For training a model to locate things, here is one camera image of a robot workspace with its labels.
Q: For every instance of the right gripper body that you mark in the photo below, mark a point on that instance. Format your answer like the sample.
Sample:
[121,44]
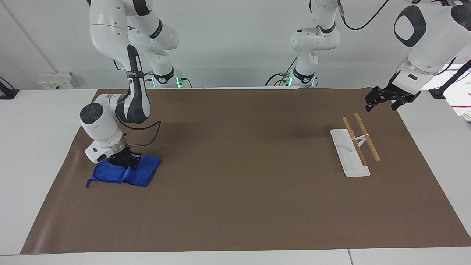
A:
[121,157]

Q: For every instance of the white rack with wooden bars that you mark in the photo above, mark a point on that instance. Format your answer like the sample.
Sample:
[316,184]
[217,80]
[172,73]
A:
[347,154]

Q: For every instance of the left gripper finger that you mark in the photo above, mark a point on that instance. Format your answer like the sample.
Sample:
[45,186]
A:
[371,100]
[398,103]

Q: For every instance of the white wall socket box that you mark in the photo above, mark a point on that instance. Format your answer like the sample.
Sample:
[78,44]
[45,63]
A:
[57,80]

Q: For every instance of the blue towel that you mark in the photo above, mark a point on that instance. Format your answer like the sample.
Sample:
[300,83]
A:
[145,171]

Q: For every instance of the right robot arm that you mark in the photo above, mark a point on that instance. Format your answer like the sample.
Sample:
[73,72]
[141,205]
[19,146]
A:
[106,36]

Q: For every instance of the black stand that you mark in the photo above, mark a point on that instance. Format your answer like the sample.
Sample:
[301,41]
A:
[450,81]
[6,92]

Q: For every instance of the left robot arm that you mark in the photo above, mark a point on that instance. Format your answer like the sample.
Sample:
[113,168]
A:
[423,44]

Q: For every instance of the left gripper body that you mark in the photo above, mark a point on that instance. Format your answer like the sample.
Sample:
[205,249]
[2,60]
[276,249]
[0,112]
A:
[395,92]

